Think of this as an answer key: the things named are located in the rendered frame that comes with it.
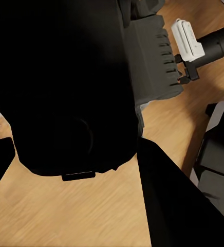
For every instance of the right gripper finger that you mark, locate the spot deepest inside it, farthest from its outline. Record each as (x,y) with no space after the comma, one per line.
(179,59)
(184,80)

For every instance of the digital camera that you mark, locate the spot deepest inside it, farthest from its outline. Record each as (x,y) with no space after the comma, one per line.
(65,85)

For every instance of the camera tripod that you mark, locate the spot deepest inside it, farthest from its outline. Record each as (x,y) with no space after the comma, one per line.
(151,61)

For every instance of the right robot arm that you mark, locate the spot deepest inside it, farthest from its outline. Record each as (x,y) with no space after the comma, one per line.
(196,53)

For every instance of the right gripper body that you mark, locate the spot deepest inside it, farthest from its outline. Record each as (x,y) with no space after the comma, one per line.
(213,51)

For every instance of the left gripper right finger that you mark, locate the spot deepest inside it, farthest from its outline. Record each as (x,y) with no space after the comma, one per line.
(178,213)

